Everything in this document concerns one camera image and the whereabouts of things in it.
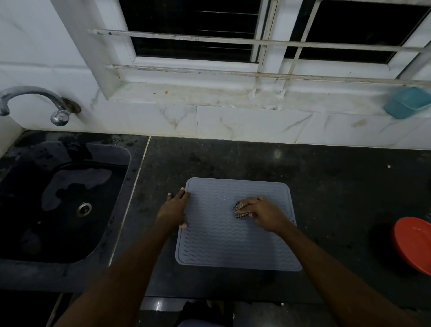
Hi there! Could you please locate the person's left hand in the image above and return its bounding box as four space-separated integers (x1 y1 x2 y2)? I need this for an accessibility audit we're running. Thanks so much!
156 188 191 231

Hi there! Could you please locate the grey silicone drying mat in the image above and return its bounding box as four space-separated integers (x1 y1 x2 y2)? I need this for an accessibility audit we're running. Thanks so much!
175 177 303 272

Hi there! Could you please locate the red plastic bowl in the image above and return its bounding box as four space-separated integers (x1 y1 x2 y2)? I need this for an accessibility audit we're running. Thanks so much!
392 217 431 277

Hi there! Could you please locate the person's right hand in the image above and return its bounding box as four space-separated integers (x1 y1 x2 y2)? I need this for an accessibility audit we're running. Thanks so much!
237 196 291 233

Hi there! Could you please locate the metal wall faucet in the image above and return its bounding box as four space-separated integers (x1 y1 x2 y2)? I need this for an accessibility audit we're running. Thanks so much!
0 86 82 127

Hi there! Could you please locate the white metal window grille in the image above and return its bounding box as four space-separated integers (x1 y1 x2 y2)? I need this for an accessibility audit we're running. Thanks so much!
88 0 431 93

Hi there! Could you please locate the white window frame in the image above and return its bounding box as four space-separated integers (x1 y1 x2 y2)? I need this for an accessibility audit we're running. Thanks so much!
51 0 431 102

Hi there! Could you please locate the person's left forearm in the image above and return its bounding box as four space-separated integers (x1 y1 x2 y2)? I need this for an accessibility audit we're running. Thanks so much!
54 221 179 327

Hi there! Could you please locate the teal plastic container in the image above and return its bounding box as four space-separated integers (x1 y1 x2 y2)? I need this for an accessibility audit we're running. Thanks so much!
383 86 431 120

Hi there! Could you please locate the black kitchen sink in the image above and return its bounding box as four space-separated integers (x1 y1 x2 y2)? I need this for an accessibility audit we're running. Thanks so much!
0 141 132 265

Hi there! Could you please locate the person's right forearm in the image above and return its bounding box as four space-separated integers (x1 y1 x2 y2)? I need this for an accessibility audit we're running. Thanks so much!
274 222 418 327

